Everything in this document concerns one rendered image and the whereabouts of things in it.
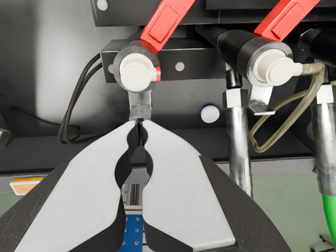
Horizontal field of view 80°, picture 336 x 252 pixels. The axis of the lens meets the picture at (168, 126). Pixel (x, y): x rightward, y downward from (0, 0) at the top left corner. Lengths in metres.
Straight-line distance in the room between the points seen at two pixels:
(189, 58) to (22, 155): 0.38
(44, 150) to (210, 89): 0.36
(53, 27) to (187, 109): 0.29
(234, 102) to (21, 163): 0.40
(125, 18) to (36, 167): 0.31
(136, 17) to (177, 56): 0.06
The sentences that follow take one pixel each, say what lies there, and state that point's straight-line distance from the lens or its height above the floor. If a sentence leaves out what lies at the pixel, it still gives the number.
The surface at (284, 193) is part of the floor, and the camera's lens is 2.33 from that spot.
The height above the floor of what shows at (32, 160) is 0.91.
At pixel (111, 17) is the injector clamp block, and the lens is 0.24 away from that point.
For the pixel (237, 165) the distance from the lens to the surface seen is 0.18.
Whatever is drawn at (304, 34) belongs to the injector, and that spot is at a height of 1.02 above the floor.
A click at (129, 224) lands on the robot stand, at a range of 0.84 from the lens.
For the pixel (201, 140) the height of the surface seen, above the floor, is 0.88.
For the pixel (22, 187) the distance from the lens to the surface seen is 0.44.
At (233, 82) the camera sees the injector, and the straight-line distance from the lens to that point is 0.19.
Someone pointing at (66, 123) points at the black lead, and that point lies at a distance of 0.25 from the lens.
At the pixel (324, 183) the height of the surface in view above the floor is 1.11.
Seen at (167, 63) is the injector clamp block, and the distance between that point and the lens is 0.25.
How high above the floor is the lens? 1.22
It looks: 58 degrees down
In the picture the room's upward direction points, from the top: 172 degrees clockwise
